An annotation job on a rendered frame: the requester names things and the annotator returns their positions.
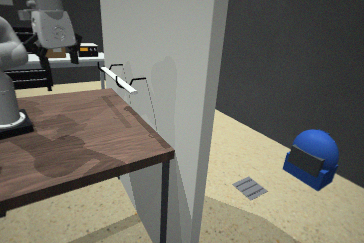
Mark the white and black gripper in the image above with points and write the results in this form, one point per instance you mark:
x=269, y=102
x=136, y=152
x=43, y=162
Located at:
x=57, y=32

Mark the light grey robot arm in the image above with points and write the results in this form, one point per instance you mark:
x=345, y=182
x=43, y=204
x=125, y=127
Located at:
x=13, y=54

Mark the white long bar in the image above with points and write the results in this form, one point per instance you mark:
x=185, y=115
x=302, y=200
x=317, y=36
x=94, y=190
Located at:
x=126, y=86

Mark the grey wall panel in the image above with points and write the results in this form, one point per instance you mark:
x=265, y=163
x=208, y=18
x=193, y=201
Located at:
x=176, y=45

